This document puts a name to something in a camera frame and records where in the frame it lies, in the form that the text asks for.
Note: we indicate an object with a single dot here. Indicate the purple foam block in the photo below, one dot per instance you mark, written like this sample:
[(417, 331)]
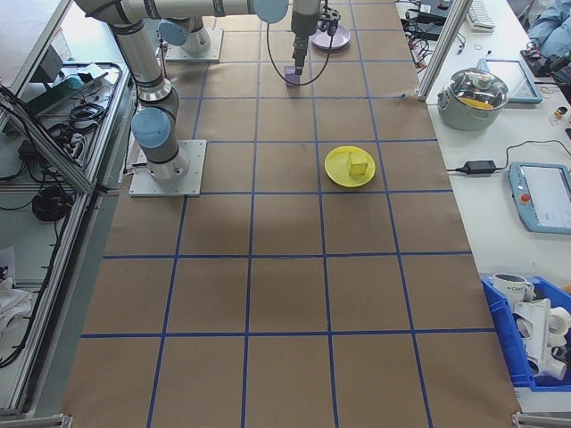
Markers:
[(292, 80)]

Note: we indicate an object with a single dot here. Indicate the yellow foam block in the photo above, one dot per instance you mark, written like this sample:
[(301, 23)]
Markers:
[(358, 165)]

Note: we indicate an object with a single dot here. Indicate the light purple round plate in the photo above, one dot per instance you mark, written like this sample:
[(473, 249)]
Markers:
[(341, 39)]

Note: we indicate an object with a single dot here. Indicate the black power supply box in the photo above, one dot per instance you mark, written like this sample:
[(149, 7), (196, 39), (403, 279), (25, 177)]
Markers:
[(428, 17)]

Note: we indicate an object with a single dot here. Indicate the yellow round plate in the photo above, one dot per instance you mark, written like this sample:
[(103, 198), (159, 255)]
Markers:
[(339, 174)]

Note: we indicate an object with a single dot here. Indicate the white keyboard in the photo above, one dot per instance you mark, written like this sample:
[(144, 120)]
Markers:
[(481, 15)]

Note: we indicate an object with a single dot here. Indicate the grey pot with lid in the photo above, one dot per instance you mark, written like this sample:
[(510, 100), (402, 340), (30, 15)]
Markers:
[(468, 111)]

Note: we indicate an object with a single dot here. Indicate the light blue teach pendant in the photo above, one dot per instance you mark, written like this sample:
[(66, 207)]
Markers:
[(544, 196), (517, 82)]

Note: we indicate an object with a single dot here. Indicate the light blue garment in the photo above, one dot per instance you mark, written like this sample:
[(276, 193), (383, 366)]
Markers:
[(553, 22)]

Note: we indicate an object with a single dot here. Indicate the black electronic device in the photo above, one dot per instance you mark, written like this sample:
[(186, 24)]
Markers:
[(551, 67)]

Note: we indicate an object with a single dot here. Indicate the beige rubber band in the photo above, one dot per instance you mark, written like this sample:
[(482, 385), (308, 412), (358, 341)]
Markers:
[(548, 91)]

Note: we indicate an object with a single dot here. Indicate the green flat board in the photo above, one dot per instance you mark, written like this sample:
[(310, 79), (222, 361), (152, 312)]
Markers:
[(67, 88)]

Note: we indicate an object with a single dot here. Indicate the grey box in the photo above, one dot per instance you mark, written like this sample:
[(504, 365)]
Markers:
[(49, 62)]

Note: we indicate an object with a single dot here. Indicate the white mug with print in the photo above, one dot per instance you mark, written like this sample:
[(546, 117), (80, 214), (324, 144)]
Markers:
[(510, 287)]

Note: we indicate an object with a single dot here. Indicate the white plastic pipe fitting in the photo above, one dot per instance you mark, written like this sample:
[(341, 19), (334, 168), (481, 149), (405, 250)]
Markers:
[(562, 323), (537, 330)]

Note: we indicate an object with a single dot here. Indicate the white crumpled cloth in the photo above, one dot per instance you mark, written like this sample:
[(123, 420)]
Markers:
[(10, 303)]

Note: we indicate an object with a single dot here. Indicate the blue plastic bin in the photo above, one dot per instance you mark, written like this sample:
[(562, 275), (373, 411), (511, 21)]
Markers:
[(535, 382)]

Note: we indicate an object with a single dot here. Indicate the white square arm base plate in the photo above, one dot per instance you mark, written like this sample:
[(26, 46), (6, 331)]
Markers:
[(215, 49), (196, 178)]

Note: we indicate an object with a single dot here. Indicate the aluminium profile post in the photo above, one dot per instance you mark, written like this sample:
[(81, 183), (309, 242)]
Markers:
[(439, 51)]

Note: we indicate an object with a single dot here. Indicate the V-shaped metal bar frame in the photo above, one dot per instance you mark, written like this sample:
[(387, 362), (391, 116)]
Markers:
[(85, 180)]

